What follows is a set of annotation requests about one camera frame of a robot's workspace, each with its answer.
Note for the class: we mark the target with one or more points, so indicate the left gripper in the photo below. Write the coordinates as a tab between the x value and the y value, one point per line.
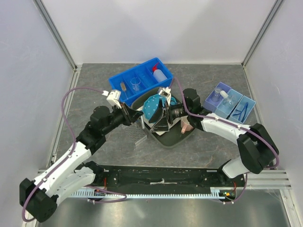
127	112

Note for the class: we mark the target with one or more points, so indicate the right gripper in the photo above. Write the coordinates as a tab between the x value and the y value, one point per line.
163	125

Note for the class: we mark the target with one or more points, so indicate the white wash bottle red cap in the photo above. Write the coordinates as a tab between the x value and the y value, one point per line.
158	74

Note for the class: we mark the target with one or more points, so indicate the glass jar with lid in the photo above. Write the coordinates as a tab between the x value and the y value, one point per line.
216	95

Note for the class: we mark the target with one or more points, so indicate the glass flask with stopper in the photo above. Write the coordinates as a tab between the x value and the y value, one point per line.
228	100

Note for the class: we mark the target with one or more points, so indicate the blue safety glasses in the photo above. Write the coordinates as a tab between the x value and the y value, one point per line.
240	114

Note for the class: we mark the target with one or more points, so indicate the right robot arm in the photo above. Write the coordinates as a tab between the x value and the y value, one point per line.
257	149

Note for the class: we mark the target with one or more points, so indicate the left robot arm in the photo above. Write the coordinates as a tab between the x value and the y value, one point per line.
41	196

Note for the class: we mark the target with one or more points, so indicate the white square plate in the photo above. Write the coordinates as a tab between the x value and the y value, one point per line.
161	133

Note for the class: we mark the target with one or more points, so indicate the clear acrylic tube rack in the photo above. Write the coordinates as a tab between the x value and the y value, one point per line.
135	133

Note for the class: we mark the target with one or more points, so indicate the teal polka dot plate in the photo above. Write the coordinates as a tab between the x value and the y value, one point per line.
150	105

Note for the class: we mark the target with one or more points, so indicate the dark green tray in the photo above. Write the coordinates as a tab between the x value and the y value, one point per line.
169	139

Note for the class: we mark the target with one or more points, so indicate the pink ceramic mug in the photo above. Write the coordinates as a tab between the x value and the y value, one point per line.
185	125

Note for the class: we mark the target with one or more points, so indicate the blue divided storage bin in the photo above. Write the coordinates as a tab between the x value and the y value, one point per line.
140	79

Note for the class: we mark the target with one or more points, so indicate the light blue three-compartment box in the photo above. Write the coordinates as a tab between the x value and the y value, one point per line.
219	109

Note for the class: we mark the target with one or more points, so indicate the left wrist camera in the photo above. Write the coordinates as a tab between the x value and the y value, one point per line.
113	97

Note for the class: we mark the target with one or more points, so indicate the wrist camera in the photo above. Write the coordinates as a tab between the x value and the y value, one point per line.
113	97
165	92

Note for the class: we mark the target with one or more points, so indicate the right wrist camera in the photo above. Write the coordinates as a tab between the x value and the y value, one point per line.
165	92

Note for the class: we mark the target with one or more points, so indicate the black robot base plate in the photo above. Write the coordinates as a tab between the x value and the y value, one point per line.
144	180

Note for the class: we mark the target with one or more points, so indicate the left aluminium frame post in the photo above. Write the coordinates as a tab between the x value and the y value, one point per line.
54	31

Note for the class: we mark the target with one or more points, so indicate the aluminium frame post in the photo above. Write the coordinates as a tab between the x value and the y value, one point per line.
262	31
54	31

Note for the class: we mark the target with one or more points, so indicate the right aluminium frame post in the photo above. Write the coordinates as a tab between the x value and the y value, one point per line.
262	31

